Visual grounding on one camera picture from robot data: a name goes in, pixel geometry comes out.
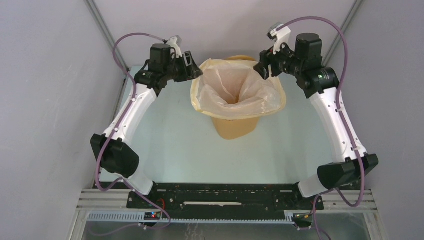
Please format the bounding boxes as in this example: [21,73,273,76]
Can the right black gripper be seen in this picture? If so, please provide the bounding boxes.
[252,37,303,81]

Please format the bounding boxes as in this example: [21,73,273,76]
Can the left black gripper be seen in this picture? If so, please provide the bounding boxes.
[163,51,203,83]

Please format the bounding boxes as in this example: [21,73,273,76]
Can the translucent white yellow trash bag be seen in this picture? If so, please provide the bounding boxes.
[190,59,287,120]

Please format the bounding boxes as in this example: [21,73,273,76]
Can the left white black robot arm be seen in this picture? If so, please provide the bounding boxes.
[90,43,203,208]

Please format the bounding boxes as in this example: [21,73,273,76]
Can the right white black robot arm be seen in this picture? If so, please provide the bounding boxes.
[254,33,379,209]

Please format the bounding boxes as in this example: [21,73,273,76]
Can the orange plastic trash bin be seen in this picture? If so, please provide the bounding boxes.
[210,54,263,141]

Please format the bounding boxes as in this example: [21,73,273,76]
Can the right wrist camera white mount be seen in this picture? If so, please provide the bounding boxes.
[267,22,291,55]

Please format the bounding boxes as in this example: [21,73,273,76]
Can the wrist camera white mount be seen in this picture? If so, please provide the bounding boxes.
[267,22,291,55]
[164,35,183,59]

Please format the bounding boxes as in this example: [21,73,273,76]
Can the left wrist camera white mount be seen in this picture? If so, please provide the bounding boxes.
[164,35,183,59]

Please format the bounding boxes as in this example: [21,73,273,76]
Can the right aluminium corner post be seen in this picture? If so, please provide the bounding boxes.
[323,0,365,66]

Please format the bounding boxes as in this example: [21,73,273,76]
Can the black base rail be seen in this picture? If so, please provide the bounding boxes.
[126,183,324,220]

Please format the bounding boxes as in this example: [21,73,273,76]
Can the white slotted cable duct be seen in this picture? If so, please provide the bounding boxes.
[87,211,312,224]

